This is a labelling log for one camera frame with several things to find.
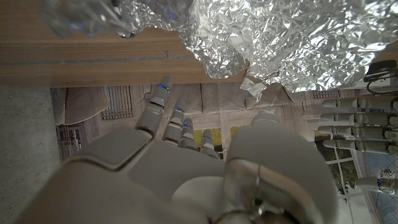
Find aluminum foil sheet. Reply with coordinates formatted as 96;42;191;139
40;0;398;98

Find black power adapter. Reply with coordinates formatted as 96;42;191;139
363;60;398;82

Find black power strip cable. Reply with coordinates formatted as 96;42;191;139
366;70;398;96

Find wooden table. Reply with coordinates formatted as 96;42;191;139
0;0;249;88

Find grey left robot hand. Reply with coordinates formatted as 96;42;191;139
317;96;398;197

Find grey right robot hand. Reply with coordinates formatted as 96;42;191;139
14;76;340;224

